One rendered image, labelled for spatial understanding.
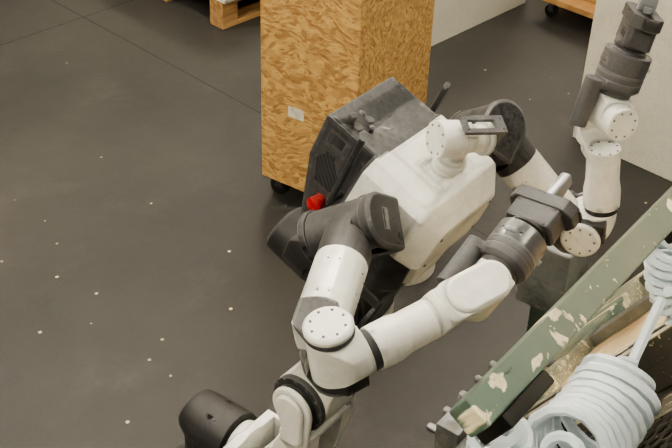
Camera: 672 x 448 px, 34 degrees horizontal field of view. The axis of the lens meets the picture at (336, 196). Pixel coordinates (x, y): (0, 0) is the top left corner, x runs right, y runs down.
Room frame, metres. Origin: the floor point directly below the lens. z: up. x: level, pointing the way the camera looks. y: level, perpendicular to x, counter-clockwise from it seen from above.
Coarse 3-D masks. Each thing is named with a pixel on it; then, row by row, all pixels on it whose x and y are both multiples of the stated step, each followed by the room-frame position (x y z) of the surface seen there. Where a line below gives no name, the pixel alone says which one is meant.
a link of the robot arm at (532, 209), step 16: (512, 192) 1.51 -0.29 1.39; (528, 192) 1.49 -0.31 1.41; (544, 192) 1.48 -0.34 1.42; (512, 208) 1.46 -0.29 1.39; (528, 208) 1.46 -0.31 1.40; (544, 208) 1.45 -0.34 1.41; (560, 208) 1.44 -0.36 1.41; (576, 208) 1.44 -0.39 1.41; (512, 224) 1.41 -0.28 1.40; (528, 224) 1.41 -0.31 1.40; (544, 224) 1.41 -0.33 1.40; (560, 224) 1.43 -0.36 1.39; (576, 224) 1.44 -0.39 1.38; (512, 240) 1.38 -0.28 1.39; (528, 240) 1.38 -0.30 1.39; (544, 240) 1.40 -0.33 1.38
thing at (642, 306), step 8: (648, 296) 1.67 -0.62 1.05; (632, 304) 1.72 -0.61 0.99; (640, 304) 1.67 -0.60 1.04; (648, 304) 1.66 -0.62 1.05; (624, 312) 1.70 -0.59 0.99; (632, 312) 1.67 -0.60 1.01; (640, 312) 1.66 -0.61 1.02; (616, 320) 1.69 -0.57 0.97; (624, 320) 1.68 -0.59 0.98; (632, 320) 1.67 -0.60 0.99; (600, 328) 1.73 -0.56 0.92; (608, 328) 1.70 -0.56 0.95; (616, 328) 1.69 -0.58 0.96; (592, 336) 1.71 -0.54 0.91; (600, 336) 1.70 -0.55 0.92; (608, 336) 1.69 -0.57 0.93
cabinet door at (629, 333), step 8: (648, 312) 1.64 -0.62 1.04; (640, 320) 1.63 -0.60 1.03; (624, 328) 1.66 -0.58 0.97; (632, 328) 1.61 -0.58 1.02; (640, 328) 1.57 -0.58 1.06; (616, 336) 1.65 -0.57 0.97; (624, 336) 1.61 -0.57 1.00; (632, 336) 1.56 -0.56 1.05; (600, 344) 1.69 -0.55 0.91; (608, 344) 1.63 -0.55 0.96; (616, 344) 1.59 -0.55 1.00; (624, 344) 1.54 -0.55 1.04; (592, 352) 1.67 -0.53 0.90; (600, 352) 1.63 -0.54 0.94; (608, 352) 1.57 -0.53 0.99
